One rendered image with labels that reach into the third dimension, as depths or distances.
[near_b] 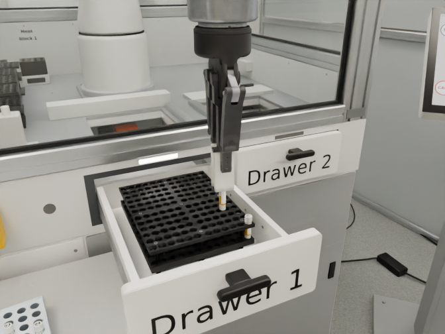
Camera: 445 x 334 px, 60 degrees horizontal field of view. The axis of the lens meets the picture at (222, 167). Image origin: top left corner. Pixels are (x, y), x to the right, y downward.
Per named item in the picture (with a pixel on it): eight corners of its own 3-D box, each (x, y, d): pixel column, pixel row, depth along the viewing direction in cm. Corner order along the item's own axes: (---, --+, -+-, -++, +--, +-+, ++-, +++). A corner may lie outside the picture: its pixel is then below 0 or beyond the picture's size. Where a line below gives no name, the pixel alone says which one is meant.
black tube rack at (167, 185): (253, 255, 66) (255, 223, 63) (153, 286, 59) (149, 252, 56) (203, 197, 84) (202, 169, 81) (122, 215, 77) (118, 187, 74)
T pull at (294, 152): (314, 156, 89) (315, 150, 88) (287, 162, 86) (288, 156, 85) (305, 150, 91) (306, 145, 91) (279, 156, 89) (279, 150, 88)
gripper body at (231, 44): (261, 26, 47) (258, 101, 51) (240, 20, 54) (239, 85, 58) (200, 27, 45) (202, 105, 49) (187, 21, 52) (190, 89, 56)
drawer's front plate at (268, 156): (337, 172, 99) (342, 132, 94) (236, 196, 88) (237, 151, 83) (332, 169, 100) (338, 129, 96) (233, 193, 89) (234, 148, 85)
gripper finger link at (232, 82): (233, 55, 51) (246, 59, 46) (233, 95, 53) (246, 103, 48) (215, 56, 50) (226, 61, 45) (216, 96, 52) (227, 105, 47)
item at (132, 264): (300, 279, 61) (304, 247, 58) (140, 336, 51) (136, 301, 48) (203, 176, 94) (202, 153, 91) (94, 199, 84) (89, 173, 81)
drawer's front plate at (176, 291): (315, 290, 61) (323, 232, 56) (132, 359, 50) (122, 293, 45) (308, 283, 62) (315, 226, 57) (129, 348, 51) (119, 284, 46)
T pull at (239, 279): (271, 286, 50) (272, 278, 50) (220, 304, 47) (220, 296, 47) (257, 270, 53) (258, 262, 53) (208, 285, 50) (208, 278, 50)
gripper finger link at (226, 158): (229, 136, 55) (236, 144, 53) (229, 169, 57) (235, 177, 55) (219, 138, 55) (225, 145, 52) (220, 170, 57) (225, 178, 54)
